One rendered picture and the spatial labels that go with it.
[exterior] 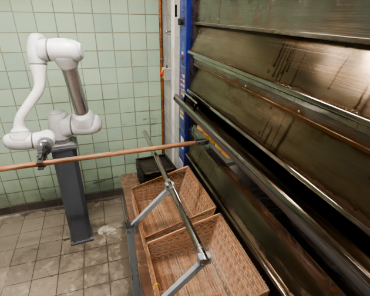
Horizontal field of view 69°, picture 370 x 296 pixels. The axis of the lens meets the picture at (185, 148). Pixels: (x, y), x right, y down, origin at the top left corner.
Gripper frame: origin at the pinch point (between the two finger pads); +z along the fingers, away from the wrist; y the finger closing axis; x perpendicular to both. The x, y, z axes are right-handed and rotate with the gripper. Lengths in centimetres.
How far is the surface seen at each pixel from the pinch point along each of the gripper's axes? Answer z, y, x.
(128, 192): -44, 62, -50
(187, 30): -40, -65, -99
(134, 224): 37, 24, -44
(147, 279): 43, 62, -48
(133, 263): 38, 51, -41
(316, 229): 108, -25, -84
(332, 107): 94, -53, -94
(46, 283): -23, 120, 23
